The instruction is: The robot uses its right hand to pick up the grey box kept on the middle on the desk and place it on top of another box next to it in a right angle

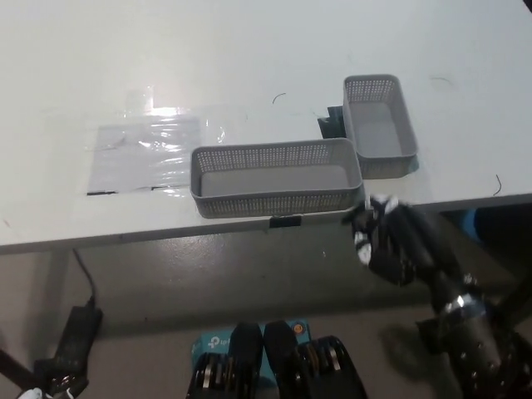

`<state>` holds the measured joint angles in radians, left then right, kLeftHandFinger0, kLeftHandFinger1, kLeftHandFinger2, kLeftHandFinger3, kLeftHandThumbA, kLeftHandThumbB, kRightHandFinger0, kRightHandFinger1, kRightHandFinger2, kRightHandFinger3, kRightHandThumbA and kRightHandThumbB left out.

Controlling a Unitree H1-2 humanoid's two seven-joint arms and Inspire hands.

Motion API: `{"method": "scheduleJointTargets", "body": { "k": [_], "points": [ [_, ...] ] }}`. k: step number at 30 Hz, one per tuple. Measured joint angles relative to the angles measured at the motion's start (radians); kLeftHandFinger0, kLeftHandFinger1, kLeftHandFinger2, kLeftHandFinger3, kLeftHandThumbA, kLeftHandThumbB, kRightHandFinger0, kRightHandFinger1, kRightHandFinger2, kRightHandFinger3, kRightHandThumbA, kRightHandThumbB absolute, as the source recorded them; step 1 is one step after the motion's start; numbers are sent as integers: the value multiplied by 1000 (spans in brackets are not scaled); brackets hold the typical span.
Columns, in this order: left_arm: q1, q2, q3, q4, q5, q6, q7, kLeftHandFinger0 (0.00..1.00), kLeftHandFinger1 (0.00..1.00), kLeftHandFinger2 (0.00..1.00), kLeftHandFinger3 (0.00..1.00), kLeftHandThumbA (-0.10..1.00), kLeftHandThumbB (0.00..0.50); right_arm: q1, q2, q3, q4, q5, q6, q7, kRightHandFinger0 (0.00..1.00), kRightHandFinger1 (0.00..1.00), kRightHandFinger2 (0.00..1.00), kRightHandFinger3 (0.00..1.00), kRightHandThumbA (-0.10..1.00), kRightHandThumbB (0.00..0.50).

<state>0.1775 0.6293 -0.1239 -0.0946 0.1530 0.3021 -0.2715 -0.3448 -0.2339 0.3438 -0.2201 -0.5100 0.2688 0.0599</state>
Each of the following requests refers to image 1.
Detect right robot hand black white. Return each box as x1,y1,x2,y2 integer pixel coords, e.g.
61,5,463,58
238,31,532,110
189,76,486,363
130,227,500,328
341,194,475,309

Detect small grey perforated basket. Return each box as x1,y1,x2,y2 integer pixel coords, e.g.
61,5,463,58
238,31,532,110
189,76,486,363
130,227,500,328
342,74,420,180

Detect black stand leg bar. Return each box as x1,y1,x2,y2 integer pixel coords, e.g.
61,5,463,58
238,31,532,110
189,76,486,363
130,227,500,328
484,282,532,333
0,347,39,391

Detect blue object under table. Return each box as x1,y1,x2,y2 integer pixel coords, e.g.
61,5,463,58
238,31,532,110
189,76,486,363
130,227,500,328
464,209,485,243

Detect black power adapter brick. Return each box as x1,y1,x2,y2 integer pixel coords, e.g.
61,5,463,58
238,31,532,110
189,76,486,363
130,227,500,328
55,304,105,372

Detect black table edge clip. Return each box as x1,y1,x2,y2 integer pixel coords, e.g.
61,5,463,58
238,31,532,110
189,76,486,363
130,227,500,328
268,214,303,230

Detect large grey perforated basket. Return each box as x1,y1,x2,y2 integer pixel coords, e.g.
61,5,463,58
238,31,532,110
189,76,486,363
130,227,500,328
190,137,364,220

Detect teal tp-link carton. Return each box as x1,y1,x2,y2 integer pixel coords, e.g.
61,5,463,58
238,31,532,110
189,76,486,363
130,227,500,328
190,318,313,386

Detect clear plastic film sheet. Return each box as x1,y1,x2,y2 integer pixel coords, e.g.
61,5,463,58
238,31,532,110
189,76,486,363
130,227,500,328
85,114,228,197

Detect black power cable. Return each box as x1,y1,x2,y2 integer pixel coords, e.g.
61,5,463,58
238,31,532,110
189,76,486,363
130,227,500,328
71,248,98,309

